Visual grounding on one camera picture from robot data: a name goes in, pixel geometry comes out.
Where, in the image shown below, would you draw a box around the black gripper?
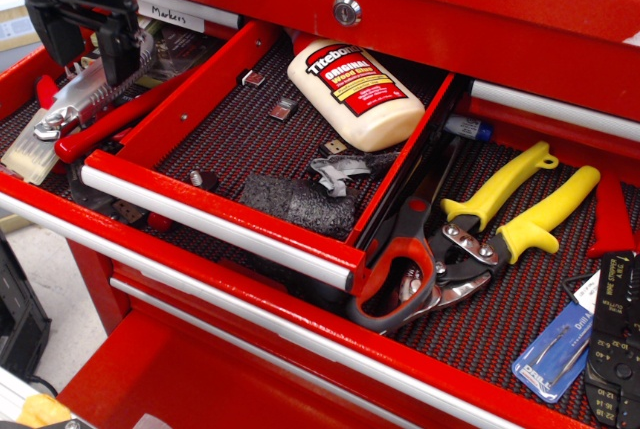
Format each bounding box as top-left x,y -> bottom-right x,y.
24,0 -> 140,87

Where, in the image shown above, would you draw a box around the small open red drawer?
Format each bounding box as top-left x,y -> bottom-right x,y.
81,23 -> 453,292

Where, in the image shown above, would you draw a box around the wide open red drawer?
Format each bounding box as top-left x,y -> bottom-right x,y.
0,3 -> 640,429

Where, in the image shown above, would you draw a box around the white Markers label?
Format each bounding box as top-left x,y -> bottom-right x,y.
138,1 -> 205,33

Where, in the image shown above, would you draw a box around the dark blade package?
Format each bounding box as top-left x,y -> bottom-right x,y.
136,21 -> 226,89

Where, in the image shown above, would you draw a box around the clear plastic drill bit case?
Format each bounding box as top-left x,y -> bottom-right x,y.
1,108 -> 62,185

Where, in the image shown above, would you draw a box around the small USB dongle upper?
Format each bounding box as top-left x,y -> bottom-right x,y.
237,69 -> 266,87

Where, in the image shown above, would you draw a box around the small usb dongle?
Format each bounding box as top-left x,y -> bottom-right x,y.
269,98 -> 299,121
237,69 -> 266,87

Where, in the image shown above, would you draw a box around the black knob with screw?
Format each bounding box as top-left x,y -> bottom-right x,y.
189,170 -> 219,192

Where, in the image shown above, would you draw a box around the small USB dongle middle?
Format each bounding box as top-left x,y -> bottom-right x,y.
269,98 -> 299,121

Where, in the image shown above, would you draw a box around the silver cabinet lock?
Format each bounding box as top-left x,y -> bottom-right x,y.
333,0 -> 362,27

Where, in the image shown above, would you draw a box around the Titebond wood glue bottle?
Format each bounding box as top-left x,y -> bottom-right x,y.
286,29 -> 425,152

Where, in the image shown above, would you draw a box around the black USB stick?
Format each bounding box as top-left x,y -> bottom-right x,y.
318,139 -> 348,157

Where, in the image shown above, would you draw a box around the black grip tape piece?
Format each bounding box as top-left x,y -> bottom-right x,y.
240,174 -> 359,239

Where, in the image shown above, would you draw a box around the crumpled grey paper scrap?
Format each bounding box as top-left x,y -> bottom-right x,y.
309,152 -> 400,198

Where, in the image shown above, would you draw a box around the black equipment case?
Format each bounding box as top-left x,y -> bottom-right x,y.
1,233 -> 51,380

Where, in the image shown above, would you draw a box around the blue capped marker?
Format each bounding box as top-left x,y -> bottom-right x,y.
444,115 -> 493,142

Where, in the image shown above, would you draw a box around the red tool chest cabinet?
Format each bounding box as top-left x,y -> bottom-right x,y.
27,0 -> 640,429

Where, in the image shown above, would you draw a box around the red plastic wedge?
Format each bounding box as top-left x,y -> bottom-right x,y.
587,171 -> 639,258

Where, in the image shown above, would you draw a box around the blue drill bit package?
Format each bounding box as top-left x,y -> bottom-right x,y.
511,271 -> 600,404

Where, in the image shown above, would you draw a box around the red handled pliers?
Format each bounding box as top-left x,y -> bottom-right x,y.
54,69 -> 195,164

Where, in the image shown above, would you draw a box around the red black handled scissors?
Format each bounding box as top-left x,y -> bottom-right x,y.
346,197 -> 435,333

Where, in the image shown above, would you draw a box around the yellow handled tin snips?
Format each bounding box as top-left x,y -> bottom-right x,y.
420,142 -> 601,312

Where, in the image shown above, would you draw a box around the black wire stripper tool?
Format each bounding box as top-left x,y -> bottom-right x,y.
584,251 -> 639,428

